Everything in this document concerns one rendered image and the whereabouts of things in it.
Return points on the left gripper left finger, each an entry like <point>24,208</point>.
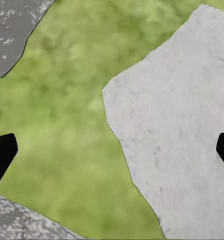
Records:
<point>8,150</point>

